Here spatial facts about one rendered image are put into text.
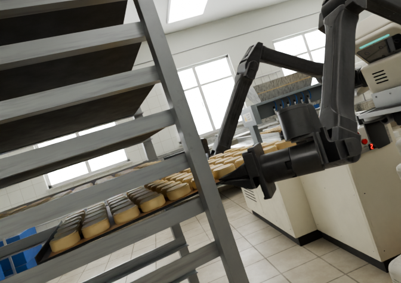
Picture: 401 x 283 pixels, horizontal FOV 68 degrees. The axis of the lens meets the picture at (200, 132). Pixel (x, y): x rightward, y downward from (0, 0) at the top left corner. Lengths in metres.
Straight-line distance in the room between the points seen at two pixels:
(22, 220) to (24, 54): 0.27
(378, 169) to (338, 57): 1.34
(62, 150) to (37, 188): 5.13
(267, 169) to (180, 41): 5.20
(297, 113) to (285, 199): 1.95
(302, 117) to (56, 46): 0.45
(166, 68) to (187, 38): 5.16
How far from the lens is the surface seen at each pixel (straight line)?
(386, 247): 2.09
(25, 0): 0.64
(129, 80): 0.58
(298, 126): 0.56
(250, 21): 6.11
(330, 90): 0.67
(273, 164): 0.57
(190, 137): 0.56
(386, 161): 2.03
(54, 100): 0.58
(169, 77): 0.57
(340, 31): 0.76
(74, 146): 0.56
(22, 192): 5.77
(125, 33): 0.62
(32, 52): 0.60
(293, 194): 2.51
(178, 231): 1.03
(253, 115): 2.38
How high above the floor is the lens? 1.09
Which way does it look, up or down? level
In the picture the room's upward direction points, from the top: 19 degrees counter-clockwise
